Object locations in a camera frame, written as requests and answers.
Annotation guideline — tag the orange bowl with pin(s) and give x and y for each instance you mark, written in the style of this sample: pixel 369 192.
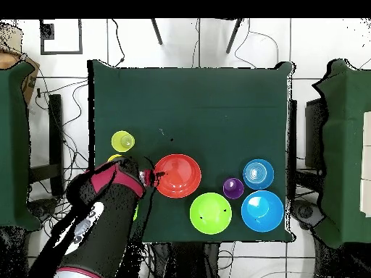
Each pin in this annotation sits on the orange bowl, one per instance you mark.
pixel 181 176

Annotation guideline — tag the purple cup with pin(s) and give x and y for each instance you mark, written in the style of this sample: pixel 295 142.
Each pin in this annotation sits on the purple cup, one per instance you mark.
pixel 233 188

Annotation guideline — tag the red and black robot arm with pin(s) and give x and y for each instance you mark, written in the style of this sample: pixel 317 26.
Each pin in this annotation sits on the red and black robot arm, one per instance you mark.
pixel 107 226

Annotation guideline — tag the green cup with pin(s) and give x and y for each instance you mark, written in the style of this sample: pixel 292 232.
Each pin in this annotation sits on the green cup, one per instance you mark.
pixel 135 212

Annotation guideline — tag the yellow cup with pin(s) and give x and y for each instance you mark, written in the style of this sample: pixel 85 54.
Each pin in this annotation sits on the yellow cup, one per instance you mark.
pixel 113 157
pixel 123 141

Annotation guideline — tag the green bowl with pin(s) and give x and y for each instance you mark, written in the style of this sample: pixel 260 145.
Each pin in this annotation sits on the green bowl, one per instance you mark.
pixel 210 214

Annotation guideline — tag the dark green tablecloth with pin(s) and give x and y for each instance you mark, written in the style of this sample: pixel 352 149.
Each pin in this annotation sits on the dark green tablecloth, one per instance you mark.
pixel 188 101

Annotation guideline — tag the black floor stand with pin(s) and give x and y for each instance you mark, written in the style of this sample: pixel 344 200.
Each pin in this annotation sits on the black floor stand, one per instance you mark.
pixel 56 144

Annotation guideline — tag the small blue bowl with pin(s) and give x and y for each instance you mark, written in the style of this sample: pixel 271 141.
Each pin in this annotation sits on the small blue bowl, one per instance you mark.
pixel 258 173

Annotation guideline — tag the large blue bowl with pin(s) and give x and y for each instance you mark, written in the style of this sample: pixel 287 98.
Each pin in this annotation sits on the large blue bowl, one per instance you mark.
pixel 262 211

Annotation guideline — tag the black stand base with knob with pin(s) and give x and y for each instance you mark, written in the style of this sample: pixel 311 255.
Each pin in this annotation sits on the black stand base with knob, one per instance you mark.
pixel 40 210

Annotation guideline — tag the green cloth covered table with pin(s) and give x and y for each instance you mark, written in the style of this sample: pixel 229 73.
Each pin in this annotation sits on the green cloth covered table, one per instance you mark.
pixel 345 144
pixel 14 144

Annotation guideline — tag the black tripod leg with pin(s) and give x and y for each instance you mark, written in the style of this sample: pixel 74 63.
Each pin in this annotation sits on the black tripod leg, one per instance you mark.
pixel 156 31
pixel 233 36

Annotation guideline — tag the cardboard box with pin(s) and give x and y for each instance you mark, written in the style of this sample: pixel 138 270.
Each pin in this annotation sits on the cardboard box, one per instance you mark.
pixel 30 82

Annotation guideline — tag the black box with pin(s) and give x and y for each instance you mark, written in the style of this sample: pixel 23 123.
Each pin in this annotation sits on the black box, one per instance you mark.
pixel 314 130

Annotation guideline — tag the black square floor frame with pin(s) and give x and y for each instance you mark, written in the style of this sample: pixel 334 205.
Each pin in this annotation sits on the black square floor frame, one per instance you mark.
pixel 47 31

